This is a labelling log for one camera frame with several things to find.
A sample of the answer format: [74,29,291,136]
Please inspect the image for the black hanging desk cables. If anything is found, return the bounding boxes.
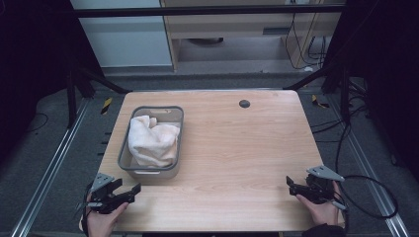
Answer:
[284,11,329,71]

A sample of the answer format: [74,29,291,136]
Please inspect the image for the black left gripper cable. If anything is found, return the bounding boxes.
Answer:
[79,182,95,237]

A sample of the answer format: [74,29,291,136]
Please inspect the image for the black looped gripper cable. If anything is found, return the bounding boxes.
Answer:
[335,174,400,220]

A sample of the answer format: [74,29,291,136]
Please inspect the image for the yellow black floor tape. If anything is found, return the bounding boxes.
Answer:
[100,96,114,117]
[310,94,331,110]

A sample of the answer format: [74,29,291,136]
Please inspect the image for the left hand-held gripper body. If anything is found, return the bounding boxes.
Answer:
[88,172,136,215]

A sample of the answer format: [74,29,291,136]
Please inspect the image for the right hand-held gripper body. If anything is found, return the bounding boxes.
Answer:
[295,165,348,211]

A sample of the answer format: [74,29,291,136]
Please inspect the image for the black metal stand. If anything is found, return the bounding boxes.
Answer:
[64,63,132,130]
[283,60,353,125]

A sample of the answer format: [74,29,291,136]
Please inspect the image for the aluminium floor rail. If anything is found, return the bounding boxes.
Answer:
[9,98,92,237]
[327,95,411,237]

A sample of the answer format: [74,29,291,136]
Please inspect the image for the person's right hand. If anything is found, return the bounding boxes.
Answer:
[294,180,343,227]

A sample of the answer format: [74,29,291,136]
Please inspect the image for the white cabinet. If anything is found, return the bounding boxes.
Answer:
[69,0,174,69]

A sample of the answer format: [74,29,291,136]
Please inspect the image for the black horizontal frame bar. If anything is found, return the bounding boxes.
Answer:
[72,4,346,19]

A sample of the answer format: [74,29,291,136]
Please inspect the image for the person's left hand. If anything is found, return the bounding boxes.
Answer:
[85,194,129,237]

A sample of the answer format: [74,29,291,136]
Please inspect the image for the black floor cable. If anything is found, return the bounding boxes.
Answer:
[310,105,370,144]

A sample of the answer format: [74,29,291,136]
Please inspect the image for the white towel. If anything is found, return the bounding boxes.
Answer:
[126,115,182,169]

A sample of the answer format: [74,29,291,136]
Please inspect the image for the grey plastic basket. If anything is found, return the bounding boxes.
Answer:
[117,105,185,181]

